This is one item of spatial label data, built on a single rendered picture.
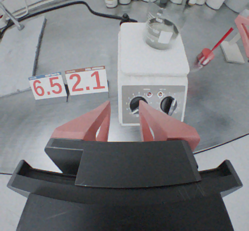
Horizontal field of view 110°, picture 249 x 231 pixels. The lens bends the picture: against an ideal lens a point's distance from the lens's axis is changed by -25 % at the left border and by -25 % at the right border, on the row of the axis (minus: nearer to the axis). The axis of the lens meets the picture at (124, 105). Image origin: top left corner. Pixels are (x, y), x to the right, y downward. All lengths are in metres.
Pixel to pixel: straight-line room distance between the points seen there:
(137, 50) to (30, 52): 0.33
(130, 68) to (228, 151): 0.31
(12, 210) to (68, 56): 0.45
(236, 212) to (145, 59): 0.45
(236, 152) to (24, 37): 0.73
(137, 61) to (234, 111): 0.30
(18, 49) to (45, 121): 0.28
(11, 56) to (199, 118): 0.58
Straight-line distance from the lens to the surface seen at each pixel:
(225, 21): 0.63
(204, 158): 0.32
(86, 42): 0.37
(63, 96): 0.30
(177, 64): 0.22
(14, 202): 0.44
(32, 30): 0.52
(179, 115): 0.24
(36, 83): 0.32
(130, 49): 0.22
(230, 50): 0.49
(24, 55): 0.45
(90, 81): 0.27
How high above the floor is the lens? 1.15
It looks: 77 degrees down
